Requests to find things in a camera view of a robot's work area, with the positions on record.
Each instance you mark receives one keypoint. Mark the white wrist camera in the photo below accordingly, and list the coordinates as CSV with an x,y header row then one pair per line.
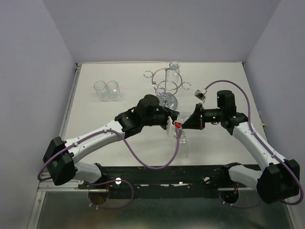
x,y
200,94
173,128

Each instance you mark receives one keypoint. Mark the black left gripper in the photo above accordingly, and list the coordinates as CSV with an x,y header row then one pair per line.
x,y
168,112

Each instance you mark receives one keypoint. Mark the chrome wine glass rack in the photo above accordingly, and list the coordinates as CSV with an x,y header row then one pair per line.
x,y
165,89

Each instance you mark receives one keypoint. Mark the clear wine glass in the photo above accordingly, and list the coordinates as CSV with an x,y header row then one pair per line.
x,y
101,90
184,146
113,90
174,70

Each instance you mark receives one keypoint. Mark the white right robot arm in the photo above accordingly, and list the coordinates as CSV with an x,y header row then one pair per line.
x,y
277,179

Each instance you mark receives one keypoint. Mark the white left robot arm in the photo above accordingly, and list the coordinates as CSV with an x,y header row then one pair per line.
x,y
123,126

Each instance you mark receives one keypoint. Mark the left aluminium frame rail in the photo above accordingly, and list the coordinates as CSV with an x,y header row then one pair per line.
x,y
68,109

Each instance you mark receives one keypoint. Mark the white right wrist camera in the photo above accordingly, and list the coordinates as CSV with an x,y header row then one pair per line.
x,y
200,94

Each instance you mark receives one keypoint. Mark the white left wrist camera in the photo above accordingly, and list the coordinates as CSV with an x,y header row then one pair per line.
x,y
173,128

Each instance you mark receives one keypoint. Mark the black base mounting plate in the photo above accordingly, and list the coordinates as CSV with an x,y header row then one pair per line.
x,y
170,182

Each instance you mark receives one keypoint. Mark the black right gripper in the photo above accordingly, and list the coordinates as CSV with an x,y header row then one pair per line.
x,y
195,121

